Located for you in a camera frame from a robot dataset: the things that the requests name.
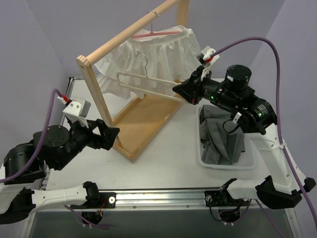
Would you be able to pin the cream hanger with metal hook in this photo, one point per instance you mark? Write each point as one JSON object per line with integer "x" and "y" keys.
{"x": 146, "y": 84}

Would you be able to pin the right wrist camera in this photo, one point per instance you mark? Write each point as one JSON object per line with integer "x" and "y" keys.
{"x": 207, "y": 58}

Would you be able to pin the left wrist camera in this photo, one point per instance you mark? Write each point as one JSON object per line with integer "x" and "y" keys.
{"x": 75, "y": 110}

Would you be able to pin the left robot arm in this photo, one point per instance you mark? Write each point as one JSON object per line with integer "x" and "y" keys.
{"x": 53, "y": 148}

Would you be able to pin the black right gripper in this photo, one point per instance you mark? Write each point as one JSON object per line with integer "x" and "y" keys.
{"x": 195, "y": 87}

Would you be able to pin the grey pleated skirt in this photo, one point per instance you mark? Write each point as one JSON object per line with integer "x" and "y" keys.
{"x": 222, "y": 140}

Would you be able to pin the wooden clothes rack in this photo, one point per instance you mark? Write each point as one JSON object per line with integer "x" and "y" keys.
{"x": 141, "y": 116}

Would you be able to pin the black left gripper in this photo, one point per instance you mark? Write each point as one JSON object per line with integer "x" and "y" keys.
{"x": 99, "y": 134}

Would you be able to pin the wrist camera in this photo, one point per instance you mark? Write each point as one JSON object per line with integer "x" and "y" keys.
{"x": 207, "y": 58}
{"x": 75, "y": 110}

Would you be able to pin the aluminium mounting rail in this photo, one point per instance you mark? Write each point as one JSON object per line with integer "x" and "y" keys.
{"x": 158, "y": 198}

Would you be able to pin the pink plastic hanger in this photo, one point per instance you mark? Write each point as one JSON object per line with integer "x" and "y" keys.
{"x": 152, "y": 33}

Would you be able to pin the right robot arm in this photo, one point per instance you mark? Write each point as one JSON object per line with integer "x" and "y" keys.
{"x": 258, "y": 121}

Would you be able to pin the white perforated plastic basket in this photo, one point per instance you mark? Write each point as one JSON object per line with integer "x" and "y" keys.
{"x": 246, "y": 161}

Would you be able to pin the white ruffled skirt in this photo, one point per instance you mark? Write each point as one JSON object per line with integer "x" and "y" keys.
{"x": 170, "y": 57}

